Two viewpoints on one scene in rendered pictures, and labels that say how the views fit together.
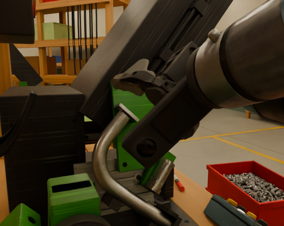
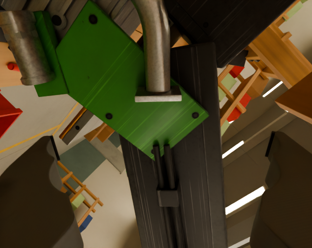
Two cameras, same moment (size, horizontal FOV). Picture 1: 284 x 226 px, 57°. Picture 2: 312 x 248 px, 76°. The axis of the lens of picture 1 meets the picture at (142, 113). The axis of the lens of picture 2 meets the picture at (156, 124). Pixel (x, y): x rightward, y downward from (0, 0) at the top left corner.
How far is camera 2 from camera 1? 0.33 m
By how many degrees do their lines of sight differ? 13
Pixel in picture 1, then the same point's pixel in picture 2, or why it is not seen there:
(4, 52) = (264, 50)
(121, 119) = (160, 79)
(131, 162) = (85, 31)
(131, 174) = (70, 16)
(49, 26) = (221, 96)
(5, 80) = not seen: hidden behind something
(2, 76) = not seen: hidden behind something
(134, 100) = (159, 116)
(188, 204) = not seen: outside the picture
